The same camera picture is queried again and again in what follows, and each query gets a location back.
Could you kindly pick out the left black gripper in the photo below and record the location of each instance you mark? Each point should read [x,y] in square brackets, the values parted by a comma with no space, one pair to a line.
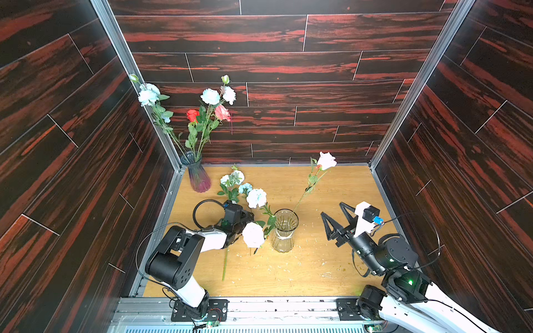
[244,214]

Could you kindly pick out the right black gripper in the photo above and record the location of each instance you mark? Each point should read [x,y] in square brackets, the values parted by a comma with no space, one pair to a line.
[347,232]

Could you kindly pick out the blue white flower spray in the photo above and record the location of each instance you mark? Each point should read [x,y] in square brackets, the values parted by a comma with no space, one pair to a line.
[233,187]

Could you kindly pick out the clear glass vase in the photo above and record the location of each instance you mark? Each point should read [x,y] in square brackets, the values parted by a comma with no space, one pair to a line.
[283,234]

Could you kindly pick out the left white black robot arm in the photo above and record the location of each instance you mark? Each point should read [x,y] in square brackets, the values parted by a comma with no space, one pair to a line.
[173,261]

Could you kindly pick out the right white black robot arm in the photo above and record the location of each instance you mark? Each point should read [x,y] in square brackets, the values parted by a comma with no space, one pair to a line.
[407,297]

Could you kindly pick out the purple glass vase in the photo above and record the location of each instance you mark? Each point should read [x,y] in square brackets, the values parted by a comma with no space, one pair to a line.
[199,179]

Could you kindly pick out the pale pink carnation drooping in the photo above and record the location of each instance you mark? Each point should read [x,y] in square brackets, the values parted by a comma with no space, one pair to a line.
[255,234]

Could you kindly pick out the pink rose stem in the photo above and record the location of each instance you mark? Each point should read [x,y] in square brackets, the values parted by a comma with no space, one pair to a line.
[319,168]

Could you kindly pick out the red pink white rose bouquet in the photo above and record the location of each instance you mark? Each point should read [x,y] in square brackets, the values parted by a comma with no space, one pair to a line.
[209,116]

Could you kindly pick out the white flower spray far left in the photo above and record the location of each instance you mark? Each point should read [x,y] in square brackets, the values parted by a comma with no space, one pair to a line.
[151,97]

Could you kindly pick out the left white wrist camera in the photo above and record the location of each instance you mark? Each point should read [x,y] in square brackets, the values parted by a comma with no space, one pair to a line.
[229,206]

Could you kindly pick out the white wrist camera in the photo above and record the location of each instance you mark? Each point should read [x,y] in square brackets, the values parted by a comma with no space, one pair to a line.
[368,218]
[229,206]

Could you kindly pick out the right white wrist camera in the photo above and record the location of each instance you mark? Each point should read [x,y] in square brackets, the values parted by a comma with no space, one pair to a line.
[368,218]

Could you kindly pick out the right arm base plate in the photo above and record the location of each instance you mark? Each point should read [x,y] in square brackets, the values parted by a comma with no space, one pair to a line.
[354,309]

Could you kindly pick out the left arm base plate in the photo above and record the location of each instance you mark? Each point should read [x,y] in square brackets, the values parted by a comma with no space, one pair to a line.
[213,309]

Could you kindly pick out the aluminium front rail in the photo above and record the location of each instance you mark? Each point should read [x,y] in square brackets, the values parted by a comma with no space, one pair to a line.
[264,314]

